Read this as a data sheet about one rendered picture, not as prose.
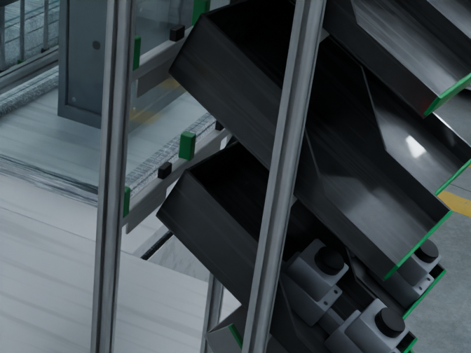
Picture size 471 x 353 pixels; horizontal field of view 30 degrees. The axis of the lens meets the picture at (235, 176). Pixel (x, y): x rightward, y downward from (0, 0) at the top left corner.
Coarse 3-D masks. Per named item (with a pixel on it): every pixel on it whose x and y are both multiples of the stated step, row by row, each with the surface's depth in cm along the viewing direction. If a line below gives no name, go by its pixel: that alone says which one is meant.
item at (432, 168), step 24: (384, 96) 101; (384, 120) 98; (408, 120) 100; (432, 120) 100; (408, 144) 97; (432, 144) 99; (456, 144) 99; (408, 168) 89; (432, 168) 96; (456, 168) 98
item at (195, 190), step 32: (224, 160) 94; (256, 160) 97; (192, 192) 87; (224, 192) 98; (256, 192) 99; (192, 224) 88; (224, 224) 86; (256, 224) 97; (288, 224) 98; (320, 224) 95; (224, 256) 87; (256, 256) 85; (288, 256) 96; (352, 288) 96; (288, 320) 86; (320, 352) 89
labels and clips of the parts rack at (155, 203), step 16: (208, 0) 92; (192, 16) 93; (176, 32) 88; (144, 80) 87; (160, 80) 90; (192, 144) 100; (160, 176) 96; (128, 192) 88; (128, 208) 89; (144, 208) 96; (128, 224) 94
